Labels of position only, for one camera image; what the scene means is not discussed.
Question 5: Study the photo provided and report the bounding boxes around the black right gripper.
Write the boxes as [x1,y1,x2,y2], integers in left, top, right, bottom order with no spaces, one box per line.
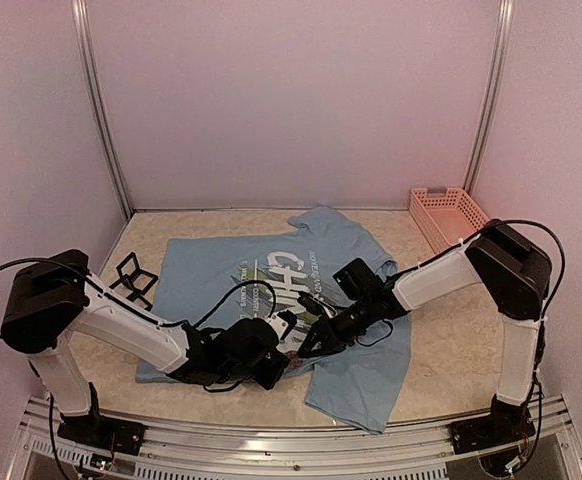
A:
[297,297,374,359]

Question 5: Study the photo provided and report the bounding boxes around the light blue printed t-shirt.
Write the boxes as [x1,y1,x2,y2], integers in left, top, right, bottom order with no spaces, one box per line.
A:
[152,207,411,434]

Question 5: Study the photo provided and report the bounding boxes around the pink plastic basket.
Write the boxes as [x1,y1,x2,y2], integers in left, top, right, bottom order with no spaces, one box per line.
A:
[409,188,489,254]

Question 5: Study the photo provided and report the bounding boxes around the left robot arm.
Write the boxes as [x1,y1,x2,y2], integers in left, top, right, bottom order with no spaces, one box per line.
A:
[0,249,297,445]

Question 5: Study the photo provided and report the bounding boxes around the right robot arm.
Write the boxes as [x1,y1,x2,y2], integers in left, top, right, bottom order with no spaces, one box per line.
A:
[297,219,557,444]

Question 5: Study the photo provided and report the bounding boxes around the black brooch display case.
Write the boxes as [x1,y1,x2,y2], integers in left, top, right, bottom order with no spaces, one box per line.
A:
[109,252,159,311]

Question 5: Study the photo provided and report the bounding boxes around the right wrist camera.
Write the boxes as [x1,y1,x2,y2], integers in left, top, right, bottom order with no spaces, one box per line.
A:
[298,292,333,320]

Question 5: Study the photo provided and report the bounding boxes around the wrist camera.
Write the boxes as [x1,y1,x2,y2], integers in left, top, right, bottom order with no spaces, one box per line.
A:
[298,292,333,320]
[265,310,306,353]

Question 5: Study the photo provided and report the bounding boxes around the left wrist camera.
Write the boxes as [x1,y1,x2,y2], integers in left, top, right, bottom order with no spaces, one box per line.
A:
[265,310,306,353]

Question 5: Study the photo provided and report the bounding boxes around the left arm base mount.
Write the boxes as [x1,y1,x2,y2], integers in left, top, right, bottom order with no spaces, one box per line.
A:
[58,416,147,456]

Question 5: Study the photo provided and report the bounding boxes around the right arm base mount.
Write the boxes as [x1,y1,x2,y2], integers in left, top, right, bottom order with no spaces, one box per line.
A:
[449,416,536,455]

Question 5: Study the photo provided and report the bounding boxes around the aluminium front rail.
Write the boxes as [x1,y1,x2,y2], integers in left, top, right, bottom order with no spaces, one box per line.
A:
[5,399,582,480]

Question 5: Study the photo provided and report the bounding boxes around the black right camera cable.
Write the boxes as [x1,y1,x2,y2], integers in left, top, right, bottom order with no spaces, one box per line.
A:
[490,217,568,321]

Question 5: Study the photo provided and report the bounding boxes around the left aluminium corner post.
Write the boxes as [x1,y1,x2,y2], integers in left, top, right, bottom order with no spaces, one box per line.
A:
[71,0,135,222]

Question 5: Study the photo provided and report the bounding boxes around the aluminium corner post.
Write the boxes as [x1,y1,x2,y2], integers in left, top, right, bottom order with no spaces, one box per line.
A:
[71,0,135,222]
[462,0,515,196]

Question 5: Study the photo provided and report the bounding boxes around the right aluminium corner post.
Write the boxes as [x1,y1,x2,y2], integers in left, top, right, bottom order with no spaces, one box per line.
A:
[462,0,515,196]

